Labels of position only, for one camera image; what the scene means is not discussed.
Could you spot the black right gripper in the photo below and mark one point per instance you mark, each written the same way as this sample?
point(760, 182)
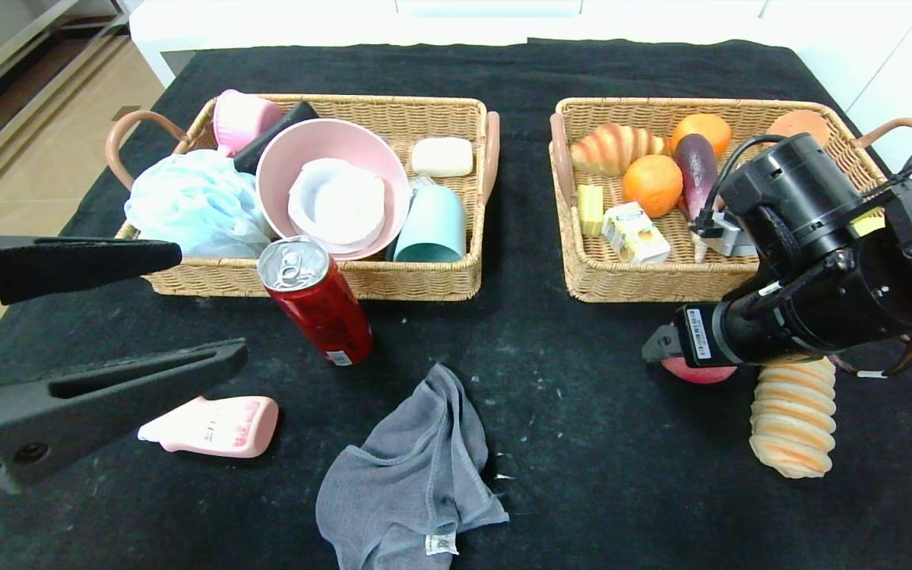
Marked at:
point(698, 333)

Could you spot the red peach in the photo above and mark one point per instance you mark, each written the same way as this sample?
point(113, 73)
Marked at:
point(697, 374)

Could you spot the long striped bread roll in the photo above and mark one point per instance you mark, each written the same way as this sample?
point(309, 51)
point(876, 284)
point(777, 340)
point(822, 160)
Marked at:
point(792, 427)

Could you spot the grey cloth with tag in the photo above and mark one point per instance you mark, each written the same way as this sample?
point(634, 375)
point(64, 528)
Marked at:
point(408, 475)

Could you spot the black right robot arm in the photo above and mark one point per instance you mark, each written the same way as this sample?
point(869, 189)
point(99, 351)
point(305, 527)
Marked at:
point(860, 301)

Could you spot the small juice carton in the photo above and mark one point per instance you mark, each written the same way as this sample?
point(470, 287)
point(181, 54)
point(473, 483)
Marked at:
point(636, 234)

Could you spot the yellow butter block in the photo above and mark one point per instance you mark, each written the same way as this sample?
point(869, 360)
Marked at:
point(590, 210)

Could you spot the orange fruit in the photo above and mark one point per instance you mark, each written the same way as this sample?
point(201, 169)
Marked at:
point(701, 131)
point(652, 186)

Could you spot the pink lotion bottle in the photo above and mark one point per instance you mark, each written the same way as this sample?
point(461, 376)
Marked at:
point(222, 431)

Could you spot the light blue bath pouf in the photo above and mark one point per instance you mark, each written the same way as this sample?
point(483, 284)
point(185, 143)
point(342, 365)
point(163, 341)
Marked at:
point(193, 198)

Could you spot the purple eggplant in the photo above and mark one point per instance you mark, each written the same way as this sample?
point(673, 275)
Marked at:
point(696, 170)

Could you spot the croissant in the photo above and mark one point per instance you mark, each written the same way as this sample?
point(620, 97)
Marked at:
point(614, 149)

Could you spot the red soda can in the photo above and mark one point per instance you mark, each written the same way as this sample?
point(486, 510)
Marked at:
point(320, 307)

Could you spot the yellow lemon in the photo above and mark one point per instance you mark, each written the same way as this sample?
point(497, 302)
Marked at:
point(869, 226)

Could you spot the round brown bun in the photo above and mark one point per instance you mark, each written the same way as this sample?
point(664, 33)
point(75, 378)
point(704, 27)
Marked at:
point(800, 125)

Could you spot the teal plastic cup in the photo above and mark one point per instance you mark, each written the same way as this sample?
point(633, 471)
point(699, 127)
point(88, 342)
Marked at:
point(431, 224)

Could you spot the pink ribbed cup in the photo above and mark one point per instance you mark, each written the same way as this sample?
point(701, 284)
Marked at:
point(244, 121)

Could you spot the white dish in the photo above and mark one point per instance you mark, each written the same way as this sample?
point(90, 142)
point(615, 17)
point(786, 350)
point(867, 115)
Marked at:
point(336, 204)

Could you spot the black tube bottle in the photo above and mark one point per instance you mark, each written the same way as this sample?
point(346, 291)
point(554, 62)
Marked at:
point(280, 129)

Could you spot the clear plastic wrapper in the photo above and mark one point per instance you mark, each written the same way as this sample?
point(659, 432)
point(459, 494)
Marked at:
point(422, 184)

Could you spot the white soap bar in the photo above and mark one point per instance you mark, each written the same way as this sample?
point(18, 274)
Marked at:
point(442, 157)

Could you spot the pink bowl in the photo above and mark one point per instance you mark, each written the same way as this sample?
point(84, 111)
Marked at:
point(328, 141)

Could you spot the white low cabinet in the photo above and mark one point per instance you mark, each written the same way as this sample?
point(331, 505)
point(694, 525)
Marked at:
point(305, 24)

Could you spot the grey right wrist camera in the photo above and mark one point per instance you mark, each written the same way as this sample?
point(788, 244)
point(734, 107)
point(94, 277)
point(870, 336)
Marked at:
point(733, 237)

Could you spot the grey metal rail frame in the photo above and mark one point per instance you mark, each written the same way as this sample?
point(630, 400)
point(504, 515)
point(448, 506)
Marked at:
point(13, 39)

